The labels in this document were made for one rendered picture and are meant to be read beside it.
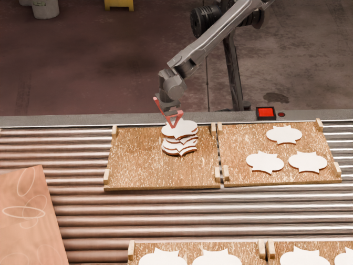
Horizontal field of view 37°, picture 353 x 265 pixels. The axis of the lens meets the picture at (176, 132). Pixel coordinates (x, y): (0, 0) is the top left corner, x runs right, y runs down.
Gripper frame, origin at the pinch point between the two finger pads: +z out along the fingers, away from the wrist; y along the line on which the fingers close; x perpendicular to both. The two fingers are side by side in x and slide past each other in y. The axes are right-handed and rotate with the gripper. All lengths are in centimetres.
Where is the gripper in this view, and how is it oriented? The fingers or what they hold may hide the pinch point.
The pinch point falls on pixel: (168, 119)
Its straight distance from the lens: 192.9
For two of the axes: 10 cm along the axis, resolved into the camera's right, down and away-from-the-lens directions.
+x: 9.3, -2.3, 2.7
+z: 0.3, 8.1, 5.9
